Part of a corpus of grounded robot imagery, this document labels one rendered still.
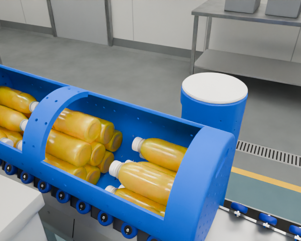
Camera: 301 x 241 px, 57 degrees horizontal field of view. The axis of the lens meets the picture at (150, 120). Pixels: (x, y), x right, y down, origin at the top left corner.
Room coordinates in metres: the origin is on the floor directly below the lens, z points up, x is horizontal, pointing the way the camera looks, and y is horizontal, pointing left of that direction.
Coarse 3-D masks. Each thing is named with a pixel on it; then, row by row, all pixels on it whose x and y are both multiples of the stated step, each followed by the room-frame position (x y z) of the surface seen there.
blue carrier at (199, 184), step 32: (64, 96) 0.63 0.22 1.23; (96, 96) 0.67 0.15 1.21; (32, 128) 0.56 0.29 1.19; (128, 128) 0.71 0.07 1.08; (160, 128) 0.65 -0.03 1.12; (192, 128) 0.58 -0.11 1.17; (32, 160) 0.52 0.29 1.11; (192, 160) 0.40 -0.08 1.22; (224, 160) 0.45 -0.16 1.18; (96, 192) 0.42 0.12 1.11; (192, 192) 0.35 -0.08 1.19; (160, 224) 0.34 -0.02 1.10; (192, 224) 0.32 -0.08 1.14
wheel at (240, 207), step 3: (231, 204) 0.50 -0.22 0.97; (234, 204) 0.49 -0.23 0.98; (237, 204) 0.49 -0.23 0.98; (240, 204) 0.49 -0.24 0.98; (231, 207) 0.49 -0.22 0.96; (234, 207) 0.49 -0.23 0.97; (237, 207) 0.48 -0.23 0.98; (240, 207) 0.48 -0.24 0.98; (243, 207) 0.48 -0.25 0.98; (246, 207) 0.49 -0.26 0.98; (240, 210) 0.48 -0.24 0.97; (243, 210) 0.48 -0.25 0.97; (246, 210) 0.48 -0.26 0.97
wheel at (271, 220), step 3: (261, 213) 0.47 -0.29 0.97; (261, 216) 0.46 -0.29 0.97; (264, 216) 0.45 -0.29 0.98; (267, 216) 0.45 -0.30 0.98; (270, 216) 0.45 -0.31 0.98; (261, 219) 0.45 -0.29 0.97; (264, 219) 0.45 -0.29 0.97; (267, 219) 0.45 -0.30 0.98; (270, 219) 0.44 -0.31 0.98; (273, 219) 0.44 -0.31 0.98; (276, 219) 0.45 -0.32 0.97; (267, 222) 0.45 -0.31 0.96; (270, 222) 0.44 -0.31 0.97; (273, 222) 0.44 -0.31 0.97; (276, 222) 0.44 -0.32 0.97
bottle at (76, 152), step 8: (48, 136) 0.59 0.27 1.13; (56, 136) 0.59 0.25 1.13; (64, 136) 0.59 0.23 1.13; (72, 136) 0.60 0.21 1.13; (48, 144) 0.57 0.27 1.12; (56, 144) 0.57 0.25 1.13; (64, 144) 0.56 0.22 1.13; (72, 144) 0.56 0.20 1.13; (80, 144) 0.55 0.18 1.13; (88, 144) 0.57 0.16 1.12; (48, 152) 0.57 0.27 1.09; (56, 152) 0.55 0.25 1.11; (64, 152) 0.55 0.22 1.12; (72, 152) 0.54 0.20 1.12; (80, 152) 0.54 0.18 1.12; (88, 152) 0.57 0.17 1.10; (64, 160) 0.54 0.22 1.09; (72, 160) 0.53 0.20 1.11; (80, 160) 0.54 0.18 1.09; (88, 160) 0.56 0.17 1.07
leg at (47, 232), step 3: (45, 231) 0.88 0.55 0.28; (48, 231) 0.89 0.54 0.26; (48, 234) 0.89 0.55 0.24; (51, 234) 0.90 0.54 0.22; (54, 234) 0.92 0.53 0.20; (48, 237) 0.89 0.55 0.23; (51, 237) 0.90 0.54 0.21; (54, 237) 0.91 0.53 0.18; (48, 240) 0.88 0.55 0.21; (51, 240) 0.89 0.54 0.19; (54, 240) 0.91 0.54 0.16
